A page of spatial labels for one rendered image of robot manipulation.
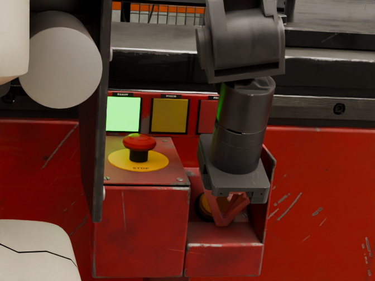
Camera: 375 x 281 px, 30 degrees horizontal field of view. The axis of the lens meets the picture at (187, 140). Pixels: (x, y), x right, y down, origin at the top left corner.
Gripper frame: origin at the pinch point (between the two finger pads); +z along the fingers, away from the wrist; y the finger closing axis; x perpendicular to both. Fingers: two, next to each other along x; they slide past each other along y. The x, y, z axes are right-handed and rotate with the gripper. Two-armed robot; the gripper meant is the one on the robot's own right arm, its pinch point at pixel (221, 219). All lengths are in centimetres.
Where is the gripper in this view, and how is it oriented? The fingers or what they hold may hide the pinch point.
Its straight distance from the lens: 85.6
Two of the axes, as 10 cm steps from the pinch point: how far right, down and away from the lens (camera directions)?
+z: -1.2, 8.2, 5.6
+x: -9.8, -0.2, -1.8
